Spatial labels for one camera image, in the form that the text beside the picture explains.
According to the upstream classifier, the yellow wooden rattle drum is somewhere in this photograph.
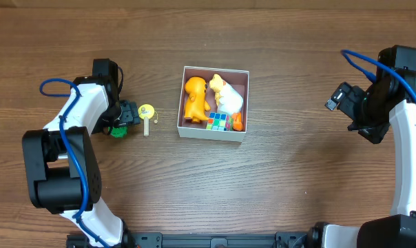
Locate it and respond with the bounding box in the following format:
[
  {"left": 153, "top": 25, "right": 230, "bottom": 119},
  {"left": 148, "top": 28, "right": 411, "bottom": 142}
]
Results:
[{"left": 138, "top": 104, "right": 158, "bottom": 137}]

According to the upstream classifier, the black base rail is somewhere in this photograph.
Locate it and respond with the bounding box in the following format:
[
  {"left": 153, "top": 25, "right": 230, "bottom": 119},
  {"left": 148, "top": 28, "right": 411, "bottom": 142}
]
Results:
[{"left": 65, "top": 231, "right": 329, "bottom": 248}]

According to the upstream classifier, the colourful puzzle cube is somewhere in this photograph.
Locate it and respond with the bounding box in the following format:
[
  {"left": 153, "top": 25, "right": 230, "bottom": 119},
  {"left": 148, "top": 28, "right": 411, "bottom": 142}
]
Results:
[{"left": 206, "top": 112, "right": 233, "bottom": 131}]

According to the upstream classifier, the orange rubber bear toy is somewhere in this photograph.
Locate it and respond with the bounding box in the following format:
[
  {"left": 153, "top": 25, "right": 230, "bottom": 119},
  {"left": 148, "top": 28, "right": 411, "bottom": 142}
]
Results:
[{"left": 184, "top": 76, "right": 211, "bottom": 123}]

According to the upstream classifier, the green plastic wheel toy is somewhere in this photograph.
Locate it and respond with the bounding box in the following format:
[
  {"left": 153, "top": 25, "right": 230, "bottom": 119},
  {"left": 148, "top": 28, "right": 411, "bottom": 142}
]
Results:
[{"left": 109, "top": 127, "right": 128, "bottom": 138}]

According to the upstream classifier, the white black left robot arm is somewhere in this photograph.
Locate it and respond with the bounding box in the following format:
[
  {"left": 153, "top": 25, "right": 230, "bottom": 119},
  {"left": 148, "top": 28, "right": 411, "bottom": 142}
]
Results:
[{"left": 22, "top": 59, "right": 141, "bottom": 248}]

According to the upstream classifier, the white cardboard box pink inside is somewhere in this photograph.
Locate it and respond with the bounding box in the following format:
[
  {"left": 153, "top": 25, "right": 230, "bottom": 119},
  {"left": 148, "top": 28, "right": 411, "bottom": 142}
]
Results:
[{"left": 177, "top": 66, "right": 249, "bottom": 142}]

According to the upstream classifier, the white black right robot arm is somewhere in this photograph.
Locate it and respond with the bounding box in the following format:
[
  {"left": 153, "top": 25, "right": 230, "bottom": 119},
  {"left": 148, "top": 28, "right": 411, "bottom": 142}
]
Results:
[{"left": 306, "top": 45, "right": 416, "bottom": 247}]

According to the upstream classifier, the white plush duck toy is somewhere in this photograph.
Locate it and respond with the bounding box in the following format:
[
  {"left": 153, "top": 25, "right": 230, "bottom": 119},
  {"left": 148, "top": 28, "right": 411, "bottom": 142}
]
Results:
[{"left": 209, "top": 74, "right": 244, "bottom": 132}]

